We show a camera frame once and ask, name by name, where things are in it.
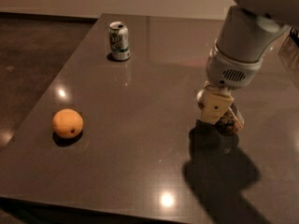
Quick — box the green and white soda can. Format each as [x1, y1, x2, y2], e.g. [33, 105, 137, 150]
[108, 21, 130, 61]

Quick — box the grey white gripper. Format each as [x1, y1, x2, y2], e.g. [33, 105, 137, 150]
[196, 40, 263, 124]

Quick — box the orange fruit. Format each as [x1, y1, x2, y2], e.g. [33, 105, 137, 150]
[52, 109, 84, 139]

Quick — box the orange La Croix can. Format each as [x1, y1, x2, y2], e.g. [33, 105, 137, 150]
[215, 104, 244, 135]

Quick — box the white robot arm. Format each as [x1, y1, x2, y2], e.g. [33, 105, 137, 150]
[197, 0, 299, 124]

